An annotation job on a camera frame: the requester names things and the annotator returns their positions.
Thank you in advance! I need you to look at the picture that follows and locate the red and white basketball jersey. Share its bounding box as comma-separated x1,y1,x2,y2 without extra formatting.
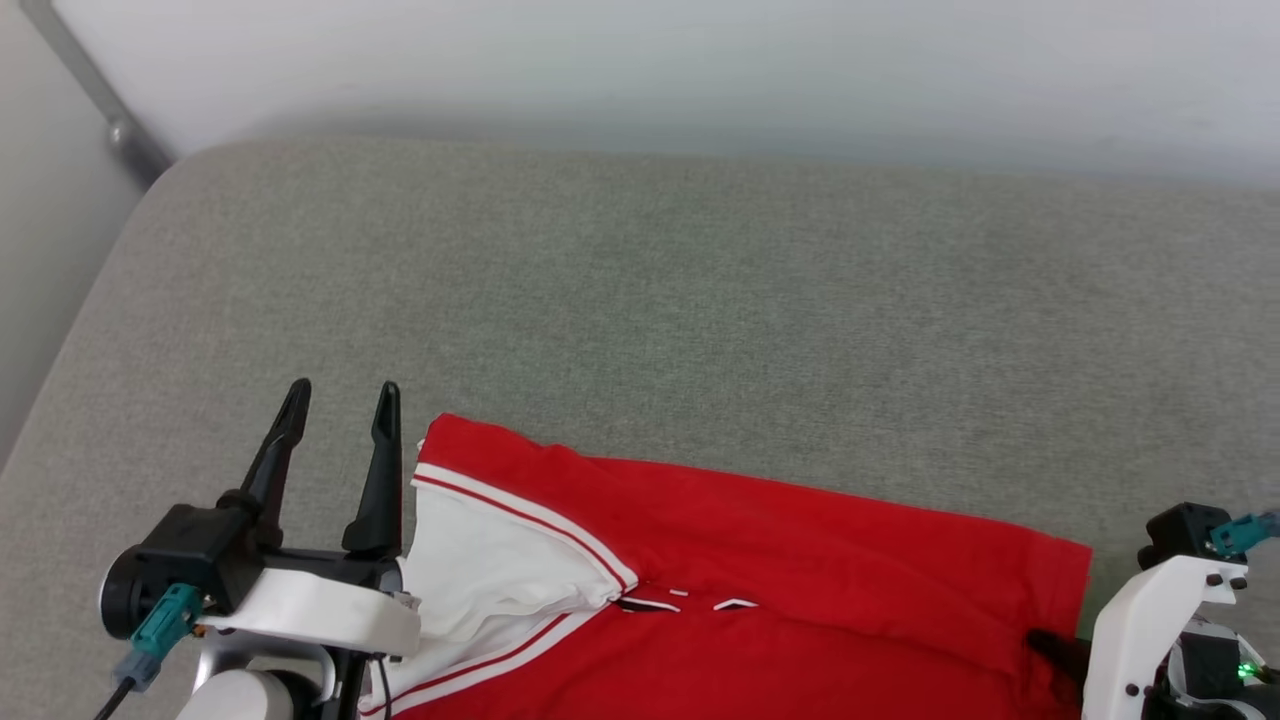
360,413,1093,720

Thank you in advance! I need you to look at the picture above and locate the teal right camera plug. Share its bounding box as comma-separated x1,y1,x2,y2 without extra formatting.
1208,510,1280,558

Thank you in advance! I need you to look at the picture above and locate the grey fabric sofa cushion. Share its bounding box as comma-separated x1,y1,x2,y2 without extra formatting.
0,135,1280,720

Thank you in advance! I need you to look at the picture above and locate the teal left camera plug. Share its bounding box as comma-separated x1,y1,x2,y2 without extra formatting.
113,585,204,691

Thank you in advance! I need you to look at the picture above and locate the grey metal pole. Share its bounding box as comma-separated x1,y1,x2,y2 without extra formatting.
20,0,174,187

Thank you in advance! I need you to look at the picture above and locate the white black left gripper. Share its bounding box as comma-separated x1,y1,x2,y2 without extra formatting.
198,378,423,659

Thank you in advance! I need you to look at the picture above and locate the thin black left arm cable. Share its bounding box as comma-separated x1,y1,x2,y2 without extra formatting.
93,675,136,720

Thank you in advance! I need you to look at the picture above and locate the teal camera plug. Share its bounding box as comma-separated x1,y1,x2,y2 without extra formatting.
1208,510,1280,558
113,585,204,691

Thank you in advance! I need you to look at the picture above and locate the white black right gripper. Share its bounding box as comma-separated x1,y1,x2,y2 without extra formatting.
1028,555,1280,720

